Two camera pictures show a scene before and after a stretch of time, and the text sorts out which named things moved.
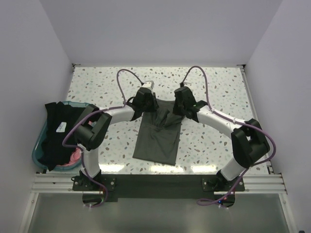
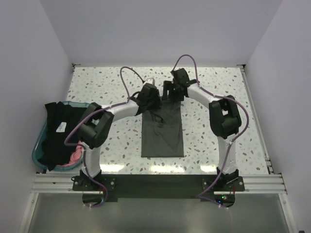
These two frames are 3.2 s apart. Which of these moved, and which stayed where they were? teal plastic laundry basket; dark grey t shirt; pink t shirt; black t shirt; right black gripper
Moved: dark grey t shirt; right black gripper
Stayed: black t shirt; pink t shirt; teal plastic laundry basket
